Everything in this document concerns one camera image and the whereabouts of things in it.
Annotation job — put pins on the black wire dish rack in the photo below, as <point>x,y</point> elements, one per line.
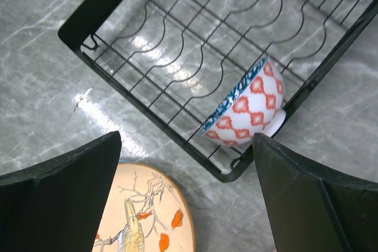
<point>175,60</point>

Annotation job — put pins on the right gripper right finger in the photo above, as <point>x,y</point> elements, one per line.
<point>312,207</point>

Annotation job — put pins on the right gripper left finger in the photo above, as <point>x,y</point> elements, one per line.
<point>57,205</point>

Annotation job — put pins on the blue patterned bowl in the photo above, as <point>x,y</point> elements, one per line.
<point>254,105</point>

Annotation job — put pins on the beige bird pattern plate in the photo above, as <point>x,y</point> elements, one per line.
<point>145,211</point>

